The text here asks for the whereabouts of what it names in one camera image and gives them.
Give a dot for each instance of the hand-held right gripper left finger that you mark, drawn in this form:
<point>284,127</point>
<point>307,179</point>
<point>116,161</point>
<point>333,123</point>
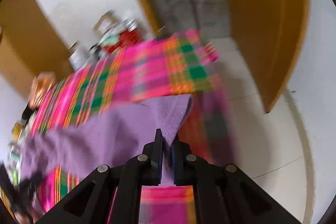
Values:
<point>157,161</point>

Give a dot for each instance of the wooden door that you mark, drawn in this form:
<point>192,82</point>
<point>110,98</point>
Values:
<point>262,29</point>

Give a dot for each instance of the purple sweater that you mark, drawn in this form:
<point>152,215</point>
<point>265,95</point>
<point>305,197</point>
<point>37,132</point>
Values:
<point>105,140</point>

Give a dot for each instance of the wooden wardrobe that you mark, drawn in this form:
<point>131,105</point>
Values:
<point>23,43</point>

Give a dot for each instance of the bag of oranges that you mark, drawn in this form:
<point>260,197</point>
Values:
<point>42,88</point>

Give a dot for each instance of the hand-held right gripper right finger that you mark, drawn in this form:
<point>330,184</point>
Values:
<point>175,163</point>

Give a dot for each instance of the pink green plaid blanket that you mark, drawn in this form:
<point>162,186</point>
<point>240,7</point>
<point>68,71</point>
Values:
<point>147,74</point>

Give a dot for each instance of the brown cardboard box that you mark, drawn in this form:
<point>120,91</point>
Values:
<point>105,22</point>

